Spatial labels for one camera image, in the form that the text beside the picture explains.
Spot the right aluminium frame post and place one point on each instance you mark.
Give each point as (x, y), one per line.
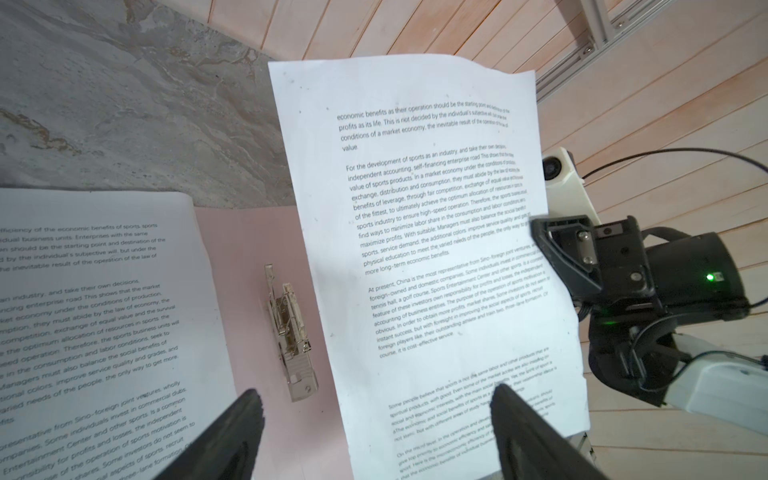
(602, 31)

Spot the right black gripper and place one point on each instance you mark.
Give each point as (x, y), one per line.
(640, 295)

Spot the metal folder clip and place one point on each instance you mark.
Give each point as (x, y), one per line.
(292, 339)

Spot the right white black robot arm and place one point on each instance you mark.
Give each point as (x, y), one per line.
(717, 383)

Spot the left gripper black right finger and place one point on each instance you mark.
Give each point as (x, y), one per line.
(529, 448)

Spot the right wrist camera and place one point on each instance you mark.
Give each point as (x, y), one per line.
(565, 190)

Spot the pink file folder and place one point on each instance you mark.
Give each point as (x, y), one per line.
(304, 439)

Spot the printed paper sheet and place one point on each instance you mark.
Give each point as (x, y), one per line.
(113, 353)
(416, 178)

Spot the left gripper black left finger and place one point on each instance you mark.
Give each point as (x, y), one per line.
(227, 449)

